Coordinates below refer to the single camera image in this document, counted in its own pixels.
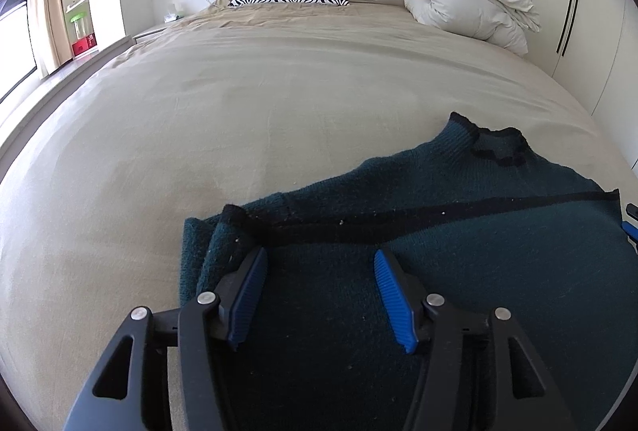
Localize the black wardrobe handle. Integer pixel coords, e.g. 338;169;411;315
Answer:
555;0;578;55
561;0;582;58

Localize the green lidded container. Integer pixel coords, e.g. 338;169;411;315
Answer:
69;12;91;40

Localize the bed with beige sheet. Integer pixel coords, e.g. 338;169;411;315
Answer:
0;2;638;431

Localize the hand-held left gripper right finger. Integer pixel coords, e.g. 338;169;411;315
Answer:
374;248;606;431

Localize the white folded duvet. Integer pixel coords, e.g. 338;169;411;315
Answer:
401;0;542;58

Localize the window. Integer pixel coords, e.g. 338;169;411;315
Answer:
0;0;38;103

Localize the beige curtain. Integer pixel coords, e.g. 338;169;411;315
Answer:
27;0;65;78

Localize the white wardrobe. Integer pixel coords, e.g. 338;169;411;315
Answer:
536;0;638;133

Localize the dark teal knit sweater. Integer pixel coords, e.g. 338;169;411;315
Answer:
179;112;638;431

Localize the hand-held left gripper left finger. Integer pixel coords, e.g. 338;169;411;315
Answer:
62;246;270;431

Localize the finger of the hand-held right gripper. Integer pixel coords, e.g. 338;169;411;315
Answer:
620;204;638;252

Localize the white nightstand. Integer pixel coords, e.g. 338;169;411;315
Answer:
134;15;185;44

